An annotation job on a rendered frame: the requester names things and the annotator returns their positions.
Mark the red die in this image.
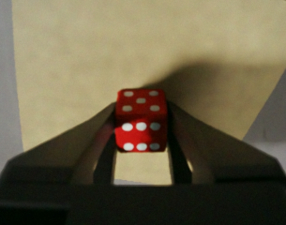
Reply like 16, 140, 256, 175
114, 89, 169, 153

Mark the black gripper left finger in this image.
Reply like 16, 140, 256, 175
0, 101, 117, 185

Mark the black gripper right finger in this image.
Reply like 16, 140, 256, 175
166, 101, 286, 187

